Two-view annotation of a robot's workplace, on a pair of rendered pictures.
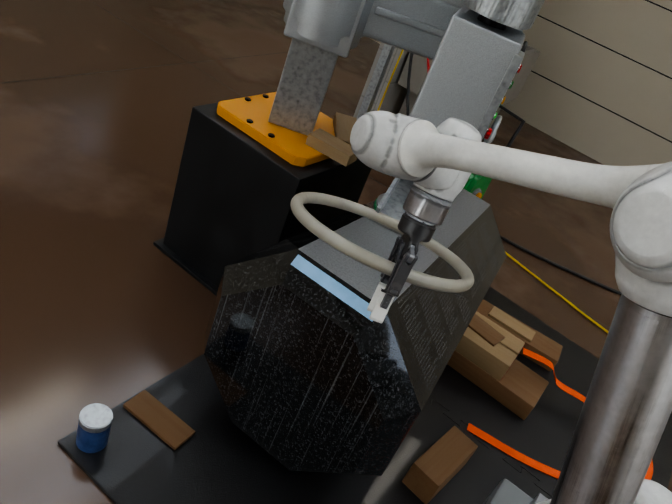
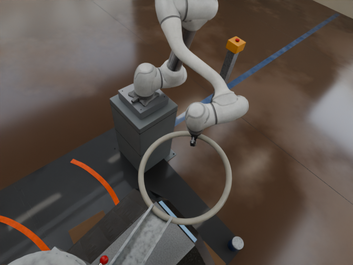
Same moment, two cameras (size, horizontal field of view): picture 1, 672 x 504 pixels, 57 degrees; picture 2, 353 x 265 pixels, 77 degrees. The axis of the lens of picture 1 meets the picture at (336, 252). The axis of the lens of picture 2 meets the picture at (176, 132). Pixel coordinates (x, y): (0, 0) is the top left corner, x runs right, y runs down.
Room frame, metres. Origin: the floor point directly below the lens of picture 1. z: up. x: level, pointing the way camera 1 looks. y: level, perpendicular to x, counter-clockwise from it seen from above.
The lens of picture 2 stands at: (1.85, -0.03, 2.14)
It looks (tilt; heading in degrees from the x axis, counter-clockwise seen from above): 54 degrees down; 196
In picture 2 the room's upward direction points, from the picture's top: 11 degrees clockwise
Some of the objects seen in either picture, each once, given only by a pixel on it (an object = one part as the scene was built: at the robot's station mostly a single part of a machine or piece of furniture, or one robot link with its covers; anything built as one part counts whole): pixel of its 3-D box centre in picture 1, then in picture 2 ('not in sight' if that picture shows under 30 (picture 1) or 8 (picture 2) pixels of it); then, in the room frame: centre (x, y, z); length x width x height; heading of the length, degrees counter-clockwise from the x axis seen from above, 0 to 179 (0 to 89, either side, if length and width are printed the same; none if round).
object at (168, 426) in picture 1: (159, 418); (210, 256); (1.40, 0.35, 0.02); 0.25 x 0.10 x 0.01; 70
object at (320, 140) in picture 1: (332, 147); not in sight; (2.34, 0.18, 0.81); 0.20 x 0.10 x 0.05; 74
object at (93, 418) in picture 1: (94, 428); (235, 244); (1.23, 0.50, 0.08); 0.10 x 0.10 x 0.13
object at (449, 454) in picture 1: (440, 463); (90, 227); (1.66, -0.67, 0.07); 0.30 x 0.12 x 0.12; 151
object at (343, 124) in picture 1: (346, 129); not in sight; (2.58, 0.16, 0.80); 0.20 x 0.10 x 0.05; 17
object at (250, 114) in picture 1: (291, 124); not in sight; (2.49, 0.39, 0.76); 0.49 x 0.49 x 0.05; 66
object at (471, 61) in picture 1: (462, 87); not in sight; (2.07, -0.18, 1.30); 0.36 x 0.22 x 0.45; 173
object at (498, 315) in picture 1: (511, 323); not in sight; (2.72, -0.99, 0.10); 0.25 x 0.10 x 0.01; 70
